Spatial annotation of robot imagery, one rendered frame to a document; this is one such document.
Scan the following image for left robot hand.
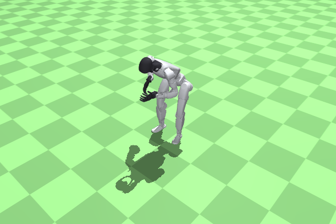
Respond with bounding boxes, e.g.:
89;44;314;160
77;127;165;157
140;91;157;102

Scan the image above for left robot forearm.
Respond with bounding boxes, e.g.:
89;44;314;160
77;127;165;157
153;91;177;99

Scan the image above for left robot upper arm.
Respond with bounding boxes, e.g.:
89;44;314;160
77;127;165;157
164;68;178;94

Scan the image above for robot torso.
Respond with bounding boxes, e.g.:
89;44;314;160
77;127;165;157
152;58;186;86

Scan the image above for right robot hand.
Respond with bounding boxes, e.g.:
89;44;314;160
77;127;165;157
143;75;152;94

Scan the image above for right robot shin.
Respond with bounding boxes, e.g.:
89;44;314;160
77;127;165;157
156;107;166;127

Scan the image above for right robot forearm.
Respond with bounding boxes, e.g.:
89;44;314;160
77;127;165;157
148;72;154;81

